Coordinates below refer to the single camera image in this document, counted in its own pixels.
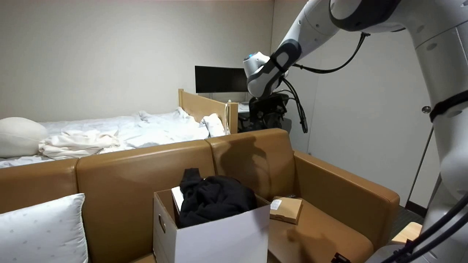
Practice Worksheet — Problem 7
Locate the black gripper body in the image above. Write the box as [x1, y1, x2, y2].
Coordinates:
[249, 91, 290, 121]

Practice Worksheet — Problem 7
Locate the black cloth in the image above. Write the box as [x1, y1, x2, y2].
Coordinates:
[175, 166, 259, 229]

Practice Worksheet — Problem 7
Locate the white cardboard box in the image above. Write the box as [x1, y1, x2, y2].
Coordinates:
[152, 186, 271, 263]

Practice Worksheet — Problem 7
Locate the tan leather couch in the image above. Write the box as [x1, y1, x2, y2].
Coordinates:
[0, 126, 401, 263]

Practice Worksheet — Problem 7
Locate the black office chair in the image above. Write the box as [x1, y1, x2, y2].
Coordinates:
[238, 91, 292, 134]

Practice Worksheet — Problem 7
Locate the black monitor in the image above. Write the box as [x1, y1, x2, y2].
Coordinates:
[195, 64, 250, 93]

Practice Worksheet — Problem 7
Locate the small brown cardboard package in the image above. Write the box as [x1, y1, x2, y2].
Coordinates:
[268, 195, 304, 224]

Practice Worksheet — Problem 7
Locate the white bed sheet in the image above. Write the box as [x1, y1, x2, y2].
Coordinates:
[0, 106, 228, 169]

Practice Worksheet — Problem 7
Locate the light wooden stool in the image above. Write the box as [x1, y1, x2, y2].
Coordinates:
[390, 220, 423, 245]

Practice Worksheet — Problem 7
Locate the crumpled cream blanket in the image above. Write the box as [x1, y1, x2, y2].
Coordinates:
[37, 129, 123, 159]

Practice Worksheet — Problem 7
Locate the round cream pillow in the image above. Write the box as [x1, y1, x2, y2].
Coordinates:
[0, 115, 50, 159]

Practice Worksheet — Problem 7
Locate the white dotted cushion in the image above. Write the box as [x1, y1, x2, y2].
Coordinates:
[0, 192, 91, 263]

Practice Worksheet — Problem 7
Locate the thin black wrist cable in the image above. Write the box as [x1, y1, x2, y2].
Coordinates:
[279, 30, 370, 134]

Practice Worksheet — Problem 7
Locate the thick black cable bundle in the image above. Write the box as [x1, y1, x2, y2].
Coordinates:
[382, 194, 468, 263]

